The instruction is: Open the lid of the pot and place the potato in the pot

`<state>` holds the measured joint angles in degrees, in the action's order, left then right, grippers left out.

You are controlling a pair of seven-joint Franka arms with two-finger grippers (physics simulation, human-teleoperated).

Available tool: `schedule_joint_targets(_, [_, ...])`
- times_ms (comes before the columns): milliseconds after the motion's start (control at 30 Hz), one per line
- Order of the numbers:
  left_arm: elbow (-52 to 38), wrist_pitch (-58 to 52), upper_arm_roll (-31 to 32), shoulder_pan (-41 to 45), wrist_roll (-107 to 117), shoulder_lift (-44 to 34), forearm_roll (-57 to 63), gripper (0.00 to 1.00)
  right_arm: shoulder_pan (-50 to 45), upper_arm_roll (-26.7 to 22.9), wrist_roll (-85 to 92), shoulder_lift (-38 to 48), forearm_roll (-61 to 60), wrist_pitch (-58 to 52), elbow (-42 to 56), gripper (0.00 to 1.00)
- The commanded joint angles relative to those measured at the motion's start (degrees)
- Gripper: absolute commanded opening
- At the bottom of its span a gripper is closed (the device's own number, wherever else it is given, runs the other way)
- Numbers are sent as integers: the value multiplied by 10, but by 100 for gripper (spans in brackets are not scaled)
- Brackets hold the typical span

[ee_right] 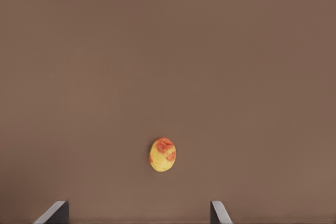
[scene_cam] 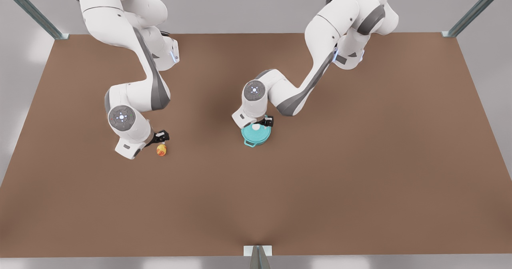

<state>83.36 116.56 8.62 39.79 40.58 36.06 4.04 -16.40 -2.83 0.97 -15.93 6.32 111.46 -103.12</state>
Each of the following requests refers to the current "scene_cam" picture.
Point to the yellow red potato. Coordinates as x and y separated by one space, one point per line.
161 150

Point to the teal pot lid white knob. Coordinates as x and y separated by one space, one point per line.
256 131

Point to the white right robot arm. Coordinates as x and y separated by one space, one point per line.
120 29

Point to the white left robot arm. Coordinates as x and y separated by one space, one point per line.
320 37

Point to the teal pot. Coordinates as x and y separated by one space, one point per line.
254 140

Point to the silver frame post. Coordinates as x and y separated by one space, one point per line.
476 9
259 257
34 11

